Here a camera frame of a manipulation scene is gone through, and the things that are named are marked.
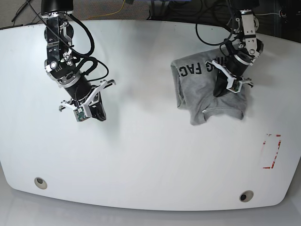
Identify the red tape rectangle marking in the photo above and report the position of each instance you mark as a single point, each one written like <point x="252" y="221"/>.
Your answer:
<point x="269" y="151"/>

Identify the grey t-shirt with black lettering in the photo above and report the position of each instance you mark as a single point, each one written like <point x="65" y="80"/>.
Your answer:
<point x="194" y="81"/>

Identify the left table cable grommet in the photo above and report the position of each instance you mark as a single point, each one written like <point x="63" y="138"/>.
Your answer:
<point x="40" y="183"/>

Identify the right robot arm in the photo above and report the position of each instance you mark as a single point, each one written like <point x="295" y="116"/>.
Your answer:
<point x="69" y="68"/>

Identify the table cable grommet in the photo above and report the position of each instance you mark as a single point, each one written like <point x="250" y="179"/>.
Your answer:
<point x="246" y="196"/>
<point x="40" y="183"/>

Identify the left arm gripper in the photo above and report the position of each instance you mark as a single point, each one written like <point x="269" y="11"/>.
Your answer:
<point x="227" y="81"/>

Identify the right table cable grommet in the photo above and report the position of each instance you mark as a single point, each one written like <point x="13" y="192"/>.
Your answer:
<point x="246" y="196"/>

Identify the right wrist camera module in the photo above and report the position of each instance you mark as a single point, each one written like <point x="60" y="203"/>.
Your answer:
<point x="82" y="114"/>

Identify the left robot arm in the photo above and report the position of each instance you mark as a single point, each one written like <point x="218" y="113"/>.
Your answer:
<point x="242" y="45"/>

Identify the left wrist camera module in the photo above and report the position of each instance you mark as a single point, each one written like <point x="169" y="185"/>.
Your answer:
<point x="234" y="86"/>

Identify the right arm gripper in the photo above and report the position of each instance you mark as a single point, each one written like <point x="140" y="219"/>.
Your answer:
<point x="92" y="101"/>

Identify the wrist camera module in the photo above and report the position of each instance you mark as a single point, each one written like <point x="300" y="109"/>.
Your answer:
<point x="82" y="114"/>
<point x="234" y="86"/>

